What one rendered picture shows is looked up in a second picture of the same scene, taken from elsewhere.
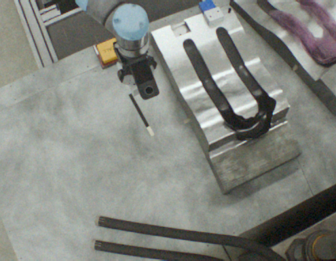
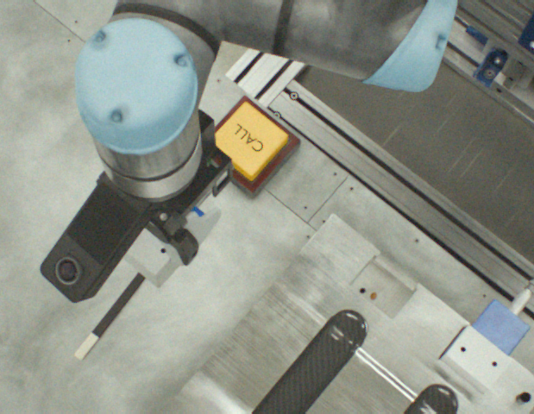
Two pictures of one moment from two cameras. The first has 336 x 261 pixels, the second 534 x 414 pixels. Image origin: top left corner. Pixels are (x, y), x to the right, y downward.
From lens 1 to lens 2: 0.70 m
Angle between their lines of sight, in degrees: 15
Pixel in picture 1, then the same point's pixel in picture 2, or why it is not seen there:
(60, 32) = not seen: hidden behind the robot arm
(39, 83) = (90, 17)
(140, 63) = (121, 207)
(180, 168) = not seen: outside the picture
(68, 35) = not seen: hidden behind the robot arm
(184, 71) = (262, 352)
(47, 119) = (5, 82)
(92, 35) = (398, 120)
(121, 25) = (87, 58)
